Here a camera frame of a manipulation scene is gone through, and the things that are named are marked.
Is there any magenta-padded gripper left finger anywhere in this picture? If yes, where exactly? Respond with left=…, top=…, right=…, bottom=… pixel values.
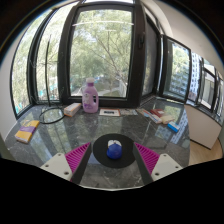
left=40, top=142, right=93, bottom=185

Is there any orange and white carton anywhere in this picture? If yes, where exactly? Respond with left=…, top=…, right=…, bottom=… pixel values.
left=63, top=102, right=82, bottom=118

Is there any purple detergent bottle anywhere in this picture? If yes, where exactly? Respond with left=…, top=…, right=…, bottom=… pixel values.
left=81, top=77, right=100, bottom=114

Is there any blue and white computer mouse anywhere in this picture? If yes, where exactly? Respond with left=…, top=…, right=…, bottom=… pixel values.
left=106, top=139, right=123, bottom=160

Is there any red flat box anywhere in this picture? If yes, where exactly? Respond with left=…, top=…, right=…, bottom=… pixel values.
left=150, top=108, right=166, bottom=118

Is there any black coiled cable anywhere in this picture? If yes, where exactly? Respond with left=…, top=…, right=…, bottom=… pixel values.
left=38, top=106, right=66, bottom=125

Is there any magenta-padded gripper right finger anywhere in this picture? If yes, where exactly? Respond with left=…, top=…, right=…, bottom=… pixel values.
left=132, top=142, right=185, bottom=185

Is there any pale flat leaflet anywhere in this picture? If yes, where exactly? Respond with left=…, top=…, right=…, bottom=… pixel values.
left=119, top=108, right=139, bottom=116

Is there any beige flat box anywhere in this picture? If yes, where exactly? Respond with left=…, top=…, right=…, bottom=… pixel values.
left=159, top=114, right=176, bottom=125

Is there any blue small box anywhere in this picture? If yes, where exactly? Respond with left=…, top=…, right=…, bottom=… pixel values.
left=167, top=121, right=181, bottom=133

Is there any round black mouse pad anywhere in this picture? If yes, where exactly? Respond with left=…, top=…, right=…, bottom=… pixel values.
left=92, top=133, right=137, bottom=169

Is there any white card with orange border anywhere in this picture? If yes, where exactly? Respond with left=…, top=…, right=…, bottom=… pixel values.
left=98, top=108, right=121, bottom=117

